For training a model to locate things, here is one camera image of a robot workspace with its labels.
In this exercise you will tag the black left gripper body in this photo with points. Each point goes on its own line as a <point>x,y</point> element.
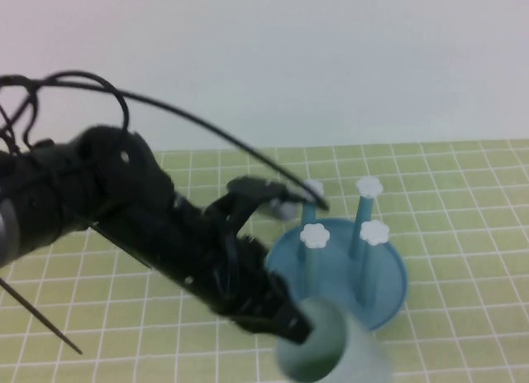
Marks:
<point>252,292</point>

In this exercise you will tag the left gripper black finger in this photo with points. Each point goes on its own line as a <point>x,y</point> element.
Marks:
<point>295,323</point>

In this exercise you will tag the pale green plastic cup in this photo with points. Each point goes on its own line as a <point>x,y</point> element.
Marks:
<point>363,350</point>

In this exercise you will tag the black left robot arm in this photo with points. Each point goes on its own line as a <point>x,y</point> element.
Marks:
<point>124,184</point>

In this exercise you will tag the blue cup drying rack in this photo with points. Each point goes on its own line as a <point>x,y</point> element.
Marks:
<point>339,283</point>

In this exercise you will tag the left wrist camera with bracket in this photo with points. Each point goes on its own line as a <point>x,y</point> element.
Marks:
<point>248,188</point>

